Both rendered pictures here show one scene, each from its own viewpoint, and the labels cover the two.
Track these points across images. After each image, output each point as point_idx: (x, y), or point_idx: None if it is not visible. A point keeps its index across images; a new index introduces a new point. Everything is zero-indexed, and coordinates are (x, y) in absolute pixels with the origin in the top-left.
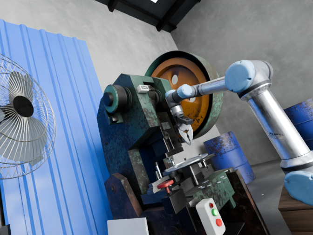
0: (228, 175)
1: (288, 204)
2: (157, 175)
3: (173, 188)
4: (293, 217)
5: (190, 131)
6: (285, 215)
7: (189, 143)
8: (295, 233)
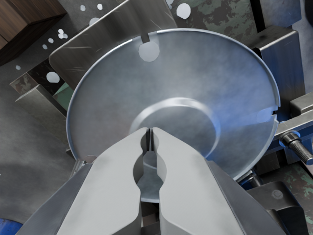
0: (51, 92)
1: (4, 12)
2: (303, 147)
3: (286, 34)
4: (22, 5)
5: (74, 225)
6: (28, 15)
7: (157, 127)
8: (43, 12)
